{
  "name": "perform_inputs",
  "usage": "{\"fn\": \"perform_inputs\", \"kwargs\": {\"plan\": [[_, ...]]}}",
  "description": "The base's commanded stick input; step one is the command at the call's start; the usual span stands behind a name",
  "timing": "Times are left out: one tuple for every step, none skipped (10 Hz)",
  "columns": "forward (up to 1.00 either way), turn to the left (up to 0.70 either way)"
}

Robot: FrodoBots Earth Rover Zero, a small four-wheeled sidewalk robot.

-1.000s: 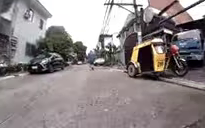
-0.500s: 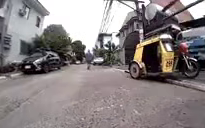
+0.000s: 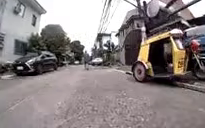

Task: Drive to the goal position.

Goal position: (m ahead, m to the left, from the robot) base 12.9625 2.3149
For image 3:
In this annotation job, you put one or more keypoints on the green trees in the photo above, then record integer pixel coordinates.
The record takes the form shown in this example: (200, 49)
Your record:
(55, 41)

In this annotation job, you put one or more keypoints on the utility pole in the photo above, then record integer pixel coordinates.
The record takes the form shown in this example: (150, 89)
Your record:
(143, 33)

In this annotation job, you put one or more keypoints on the green plants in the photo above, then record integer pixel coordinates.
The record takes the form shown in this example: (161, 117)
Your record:
(109, 51)

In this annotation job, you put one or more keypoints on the black car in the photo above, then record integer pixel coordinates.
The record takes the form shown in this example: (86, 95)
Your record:
(36, 62)

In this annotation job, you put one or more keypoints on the grey concrete road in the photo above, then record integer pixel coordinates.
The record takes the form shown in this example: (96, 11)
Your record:
(90, 100)

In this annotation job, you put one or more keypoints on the white building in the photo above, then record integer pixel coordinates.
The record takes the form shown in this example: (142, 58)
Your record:
(10, 30)

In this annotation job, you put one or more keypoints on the yellow motor tricycle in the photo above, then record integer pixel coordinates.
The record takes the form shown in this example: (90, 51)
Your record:
(163, 53)

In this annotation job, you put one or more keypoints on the building with dark gate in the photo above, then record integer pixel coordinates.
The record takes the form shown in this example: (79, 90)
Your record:
(131, 41)

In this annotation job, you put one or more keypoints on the concrete kerb strip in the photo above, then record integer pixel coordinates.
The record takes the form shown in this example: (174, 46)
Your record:
(190, 86)
(0, 77)

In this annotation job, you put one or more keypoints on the white car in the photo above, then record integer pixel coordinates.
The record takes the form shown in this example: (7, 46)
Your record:
(97, 61)

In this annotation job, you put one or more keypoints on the blue vehicle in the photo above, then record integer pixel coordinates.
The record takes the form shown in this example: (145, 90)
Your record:
(203, 40)

